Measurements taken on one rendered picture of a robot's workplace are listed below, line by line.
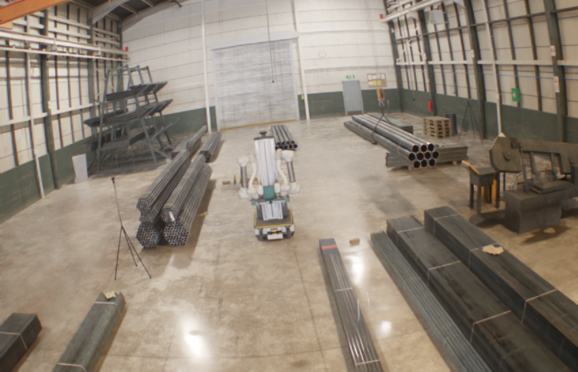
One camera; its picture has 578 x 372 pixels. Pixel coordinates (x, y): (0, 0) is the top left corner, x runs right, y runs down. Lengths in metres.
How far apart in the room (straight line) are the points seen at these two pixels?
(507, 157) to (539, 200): 1.04
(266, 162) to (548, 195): 5.37
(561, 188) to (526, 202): 0.99
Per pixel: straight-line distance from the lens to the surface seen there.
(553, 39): 13.17
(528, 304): 4.74
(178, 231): 8.91
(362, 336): 4.97
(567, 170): 8.84
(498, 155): 7.81
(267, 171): 8.72
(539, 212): 8.21
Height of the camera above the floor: 2.84
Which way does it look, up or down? 11 degrees down
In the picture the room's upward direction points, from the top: 6 degrees counter-clockwise
